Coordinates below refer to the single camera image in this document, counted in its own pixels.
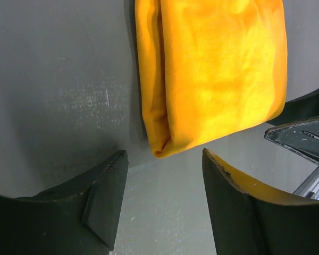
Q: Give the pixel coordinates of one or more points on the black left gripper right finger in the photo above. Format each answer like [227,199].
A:
[251,217]

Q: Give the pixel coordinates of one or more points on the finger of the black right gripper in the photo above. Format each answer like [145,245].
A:
[298,109]
[300,137]

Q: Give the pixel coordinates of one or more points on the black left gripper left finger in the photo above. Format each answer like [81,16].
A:
[79,216]

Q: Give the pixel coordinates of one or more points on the orange t shirt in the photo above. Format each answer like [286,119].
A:
[209,69]

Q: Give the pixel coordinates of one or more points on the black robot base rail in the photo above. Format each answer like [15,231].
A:
[310,186]

